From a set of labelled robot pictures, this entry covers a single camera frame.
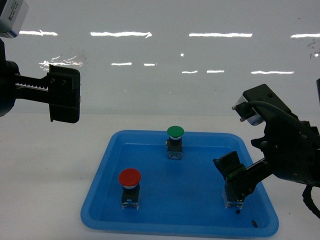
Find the white glossy back panel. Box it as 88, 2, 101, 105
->
4, 0, 320, 117

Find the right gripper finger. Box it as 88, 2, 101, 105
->
213, 151, 244, 180
225, 158, 272, 200

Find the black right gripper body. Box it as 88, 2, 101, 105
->
251, 118, 320, 187

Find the green push button switch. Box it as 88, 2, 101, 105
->
166, 125, 185, 160

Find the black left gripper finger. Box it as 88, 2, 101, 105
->
14, 65, 81, 124

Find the red push button switch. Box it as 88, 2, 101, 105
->
118, 168, 142, 210

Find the blue plastic tray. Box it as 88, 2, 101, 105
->
80, 130, 279, 239

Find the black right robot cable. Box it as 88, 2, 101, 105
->
246, 100, 320, 220

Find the yellow push button switch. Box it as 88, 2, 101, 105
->
222, 186, 244, 209

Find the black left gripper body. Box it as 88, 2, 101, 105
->
0, 40, 20, 117

